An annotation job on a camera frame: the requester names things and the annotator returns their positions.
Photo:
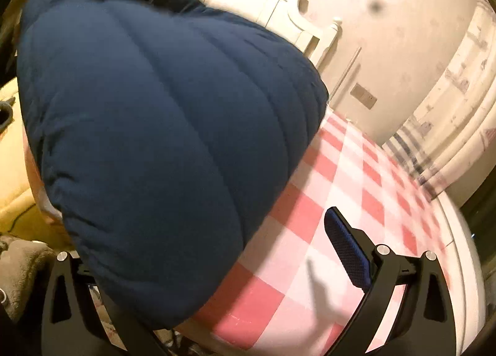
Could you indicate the wall socket plate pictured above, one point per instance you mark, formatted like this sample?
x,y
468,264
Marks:
x,y
363,96

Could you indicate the white mattress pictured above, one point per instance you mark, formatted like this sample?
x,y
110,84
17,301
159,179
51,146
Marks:
x,y
463,255

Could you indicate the red white checked bedsheet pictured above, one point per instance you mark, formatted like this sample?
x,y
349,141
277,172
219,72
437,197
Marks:
x,y
348,170

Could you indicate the navy puffer jacket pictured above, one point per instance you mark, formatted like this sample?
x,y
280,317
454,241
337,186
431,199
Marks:
x,y
155,127

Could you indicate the yellow blanket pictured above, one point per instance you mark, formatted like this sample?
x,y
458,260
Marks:
x,y
19,185

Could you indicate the striped curtain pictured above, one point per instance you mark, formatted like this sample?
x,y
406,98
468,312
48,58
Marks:
x,y
457,115

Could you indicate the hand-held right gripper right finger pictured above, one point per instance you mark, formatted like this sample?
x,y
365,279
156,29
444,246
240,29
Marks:
x,y
345,243

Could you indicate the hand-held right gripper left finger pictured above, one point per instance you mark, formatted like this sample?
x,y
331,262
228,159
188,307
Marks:
x,y
81,301

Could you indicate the grey cloth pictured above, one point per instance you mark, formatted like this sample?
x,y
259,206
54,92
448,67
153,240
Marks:
x,y
23,263

